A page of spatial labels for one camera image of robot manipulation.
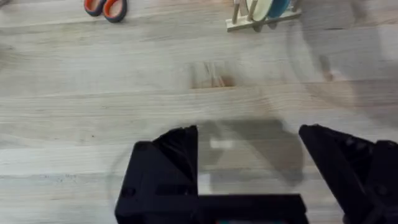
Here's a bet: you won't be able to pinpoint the small wooden peg rack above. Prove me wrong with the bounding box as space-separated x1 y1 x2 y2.
225 0 303 33

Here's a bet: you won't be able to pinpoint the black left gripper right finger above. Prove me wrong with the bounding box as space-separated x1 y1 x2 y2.
298 123 398 224

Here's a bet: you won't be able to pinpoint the teal plate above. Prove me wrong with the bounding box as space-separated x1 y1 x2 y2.
267 0 292 19

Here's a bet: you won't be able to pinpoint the orange handled scissors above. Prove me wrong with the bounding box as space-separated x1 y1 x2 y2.
83 0 128 24

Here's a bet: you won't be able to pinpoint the cream plate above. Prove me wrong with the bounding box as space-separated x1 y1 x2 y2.
245 0 275 22

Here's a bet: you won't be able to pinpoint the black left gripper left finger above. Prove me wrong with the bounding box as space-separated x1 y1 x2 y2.
114 124 200 224

